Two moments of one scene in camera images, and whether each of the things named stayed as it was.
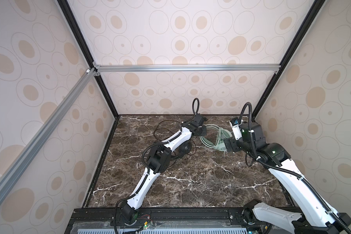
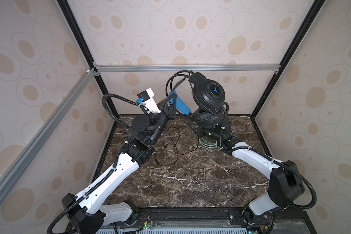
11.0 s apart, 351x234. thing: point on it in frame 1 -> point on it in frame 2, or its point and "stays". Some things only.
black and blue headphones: x=160 y=141 -> x=174 y=146
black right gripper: x=233 y=142 -> x=200 y=130
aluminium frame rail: x=139 y=68 stays
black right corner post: x=312 y=14 stays
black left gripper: x=202 y=127 -> x=169 y=110
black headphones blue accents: x=185 y=149 -> x=204 y=98
